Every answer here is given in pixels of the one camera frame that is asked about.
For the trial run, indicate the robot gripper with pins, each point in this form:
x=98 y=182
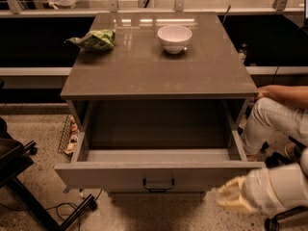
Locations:
x=259 y=192

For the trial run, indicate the grey top drawer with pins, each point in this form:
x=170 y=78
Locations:
x=194 y=142

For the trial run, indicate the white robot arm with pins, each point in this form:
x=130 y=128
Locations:
x=269 y=191

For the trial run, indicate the grey drawer cabinet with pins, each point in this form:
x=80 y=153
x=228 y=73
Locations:
x=140 y=69

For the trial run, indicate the black office chair right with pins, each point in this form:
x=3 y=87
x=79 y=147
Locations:
x=274 y=160

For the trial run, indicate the seated person in white trousers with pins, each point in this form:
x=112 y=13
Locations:
x=276 y=108

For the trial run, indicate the small bottle behind cabinet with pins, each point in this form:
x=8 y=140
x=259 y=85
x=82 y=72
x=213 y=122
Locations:
x=243 y=51

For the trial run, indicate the white ceramic bowl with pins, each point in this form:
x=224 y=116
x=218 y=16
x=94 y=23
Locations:
x=174 y=38

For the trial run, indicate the green chip bag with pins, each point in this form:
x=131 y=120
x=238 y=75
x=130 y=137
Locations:
x=96 y=40

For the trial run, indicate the black chair base left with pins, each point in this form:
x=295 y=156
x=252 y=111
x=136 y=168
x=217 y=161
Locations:
x=14 y=159

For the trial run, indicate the metal railing with posts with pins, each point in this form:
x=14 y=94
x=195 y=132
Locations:
x=88 y=7

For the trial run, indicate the black drawer handle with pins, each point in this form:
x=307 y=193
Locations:
x=158 y=188

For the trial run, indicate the wire basket with snacks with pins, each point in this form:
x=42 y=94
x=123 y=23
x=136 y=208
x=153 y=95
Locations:
x=69 y=137

